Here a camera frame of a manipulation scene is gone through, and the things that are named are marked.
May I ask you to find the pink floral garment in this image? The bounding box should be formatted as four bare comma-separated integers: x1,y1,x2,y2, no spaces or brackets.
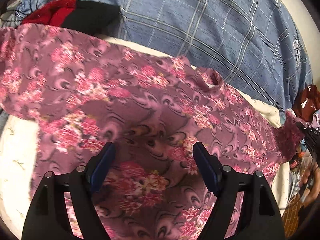
1,24,303,239

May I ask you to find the person's right hand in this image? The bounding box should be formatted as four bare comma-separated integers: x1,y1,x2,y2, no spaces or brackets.
299,162,319,207

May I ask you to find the brown shiny plastic bag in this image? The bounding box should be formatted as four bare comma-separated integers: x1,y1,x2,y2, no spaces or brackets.
292,85,320,122

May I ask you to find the blue plaid quilt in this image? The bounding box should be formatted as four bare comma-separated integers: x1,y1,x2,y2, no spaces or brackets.
3,0,313,111

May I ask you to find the red and black garment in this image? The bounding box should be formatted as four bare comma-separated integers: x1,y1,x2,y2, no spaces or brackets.
22,0,120,35

